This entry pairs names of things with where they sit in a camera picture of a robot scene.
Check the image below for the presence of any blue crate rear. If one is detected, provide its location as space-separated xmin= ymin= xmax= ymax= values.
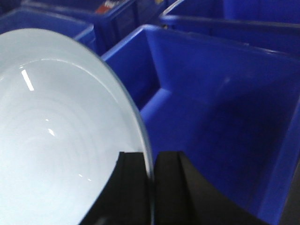
xmin=21 ymin=0 xmax=173 ymax=55

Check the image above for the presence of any blue crate far left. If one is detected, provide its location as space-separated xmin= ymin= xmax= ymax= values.
xmin=0 ymin=7 xmax=97 ymax=52

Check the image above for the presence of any large blue crate middle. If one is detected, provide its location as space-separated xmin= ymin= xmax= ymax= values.
xmin=102 ymin=25 xmax=300 ymax=225

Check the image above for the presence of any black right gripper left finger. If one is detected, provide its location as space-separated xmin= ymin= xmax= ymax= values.
xmin=84 ymin=152 xmax=150 ymax=225

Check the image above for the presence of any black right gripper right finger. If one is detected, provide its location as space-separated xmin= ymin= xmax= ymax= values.
xmin=154 ymin=151 xmax=265 ymax=225

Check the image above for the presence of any light blue plate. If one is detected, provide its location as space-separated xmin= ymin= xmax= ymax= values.
xmin=0 ymin=29 xmax=153 ymax=225

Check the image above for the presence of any blue crate far right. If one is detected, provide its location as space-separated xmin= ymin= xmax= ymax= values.
xmin=160 ymin=0 xmax=300 ymax=55

